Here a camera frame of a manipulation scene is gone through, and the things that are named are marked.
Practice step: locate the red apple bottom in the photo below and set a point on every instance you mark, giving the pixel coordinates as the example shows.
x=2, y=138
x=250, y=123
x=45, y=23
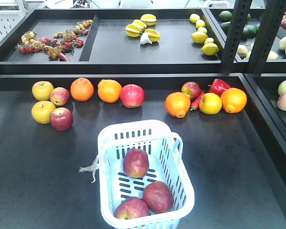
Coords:
x=136, y=163

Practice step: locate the light blue plastic basket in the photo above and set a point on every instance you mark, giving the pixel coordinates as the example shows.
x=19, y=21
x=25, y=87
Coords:
x=164, y=149

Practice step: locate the dark red apple corner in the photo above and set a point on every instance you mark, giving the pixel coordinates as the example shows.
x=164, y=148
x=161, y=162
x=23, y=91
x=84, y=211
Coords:
x=158, y=197

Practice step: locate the dark red apple front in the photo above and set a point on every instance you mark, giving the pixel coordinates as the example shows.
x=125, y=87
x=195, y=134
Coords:
x=132, y=208

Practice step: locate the dark red apple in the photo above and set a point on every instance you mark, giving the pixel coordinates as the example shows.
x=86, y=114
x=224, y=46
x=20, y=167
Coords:
x=132, y=208
x=191, y=89

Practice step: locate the red apple beside oranges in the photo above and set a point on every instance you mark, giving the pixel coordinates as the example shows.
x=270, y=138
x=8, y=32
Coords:
x=132, y=96

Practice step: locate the orange left of pile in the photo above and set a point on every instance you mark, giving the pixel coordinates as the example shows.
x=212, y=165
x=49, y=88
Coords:
x=177, y=104

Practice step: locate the orange of pile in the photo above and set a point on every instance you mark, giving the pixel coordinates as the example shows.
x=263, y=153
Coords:
x=177, y=104
x=233, y=100

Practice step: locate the orange next to apple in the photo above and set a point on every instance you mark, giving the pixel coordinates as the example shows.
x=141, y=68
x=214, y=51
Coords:
x=109, y=90

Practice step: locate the small red chili pepper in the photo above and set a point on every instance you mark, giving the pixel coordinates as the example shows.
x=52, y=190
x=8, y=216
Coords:
x=195, y=104

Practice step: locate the dark red apple in pile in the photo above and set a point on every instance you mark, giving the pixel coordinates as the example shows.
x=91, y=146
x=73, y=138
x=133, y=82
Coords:
x=191, y=89

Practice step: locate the orange far left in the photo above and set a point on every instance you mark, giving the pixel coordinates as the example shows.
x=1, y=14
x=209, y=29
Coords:
x=82, y=89

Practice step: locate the yellow apple in pile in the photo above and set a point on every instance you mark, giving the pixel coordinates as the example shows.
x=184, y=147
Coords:
x=210, y=104

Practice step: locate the white garlic bulb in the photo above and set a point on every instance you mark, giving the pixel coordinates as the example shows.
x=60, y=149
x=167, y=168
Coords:
x=145, y=39

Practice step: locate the red bell pepper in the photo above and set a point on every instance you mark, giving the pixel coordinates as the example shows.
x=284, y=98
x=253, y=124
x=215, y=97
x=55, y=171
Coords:
x=218, y=86

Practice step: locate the red apple lower left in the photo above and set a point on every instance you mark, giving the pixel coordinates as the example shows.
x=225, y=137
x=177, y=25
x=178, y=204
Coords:
x=61, y=118

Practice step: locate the small red apple left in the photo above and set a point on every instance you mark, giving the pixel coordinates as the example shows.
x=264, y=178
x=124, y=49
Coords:
x=59, y=96

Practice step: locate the black wooden fruit stand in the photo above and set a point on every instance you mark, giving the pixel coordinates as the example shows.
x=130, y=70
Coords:
x=236, y=162

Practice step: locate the orange right of pile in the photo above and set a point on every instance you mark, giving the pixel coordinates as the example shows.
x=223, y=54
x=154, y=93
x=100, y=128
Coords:
x=233, y=100

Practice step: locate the yellow apple lower left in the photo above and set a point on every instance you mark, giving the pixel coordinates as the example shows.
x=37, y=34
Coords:
x=42, y=110

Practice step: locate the yellow apple upper left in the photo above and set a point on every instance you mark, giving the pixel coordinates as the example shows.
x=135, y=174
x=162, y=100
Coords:
x=42, y=90

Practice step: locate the cherry tomato vine pile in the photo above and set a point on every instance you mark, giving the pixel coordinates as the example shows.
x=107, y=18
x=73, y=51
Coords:
x=58, y=45

